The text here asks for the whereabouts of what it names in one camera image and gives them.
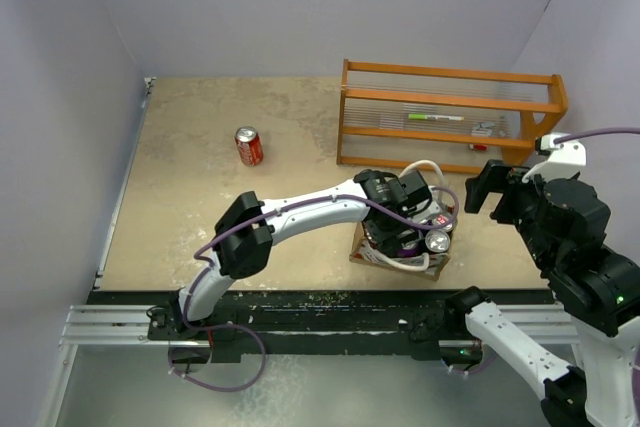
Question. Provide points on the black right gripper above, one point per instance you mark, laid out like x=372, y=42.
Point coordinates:
x=495, y=174

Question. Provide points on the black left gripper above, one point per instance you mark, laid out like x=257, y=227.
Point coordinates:
x=387, y=240

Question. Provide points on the purple Fanta can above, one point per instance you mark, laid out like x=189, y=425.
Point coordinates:
x=408, y=250

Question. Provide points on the red cola can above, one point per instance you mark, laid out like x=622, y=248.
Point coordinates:
x=249, y=146

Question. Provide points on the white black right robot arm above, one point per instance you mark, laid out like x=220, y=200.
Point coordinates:
x=563, y=225

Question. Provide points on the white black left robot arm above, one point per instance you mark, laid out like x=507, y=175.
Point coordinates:
x=249, y=229

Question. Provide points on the watermelon print canvas bag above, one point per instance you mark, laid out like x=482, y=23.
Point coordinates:
x=411, y=226

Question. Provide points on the small red object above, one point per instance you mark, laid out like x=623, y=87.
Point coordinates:
x=478, y=147

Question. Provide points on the small grey clips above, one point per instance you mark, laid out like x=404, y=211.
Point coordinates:
x=488, y=129

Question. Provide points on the green white marker pen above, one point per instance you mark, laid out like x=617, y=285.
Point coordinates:
x=434, y=117

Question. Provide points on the orange wooden shelf rack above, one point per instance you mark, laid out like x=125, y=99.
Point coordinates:
x=390, y=115

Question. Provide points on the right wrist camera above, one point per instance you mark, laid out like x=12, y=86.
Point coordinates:
x=563, y=159

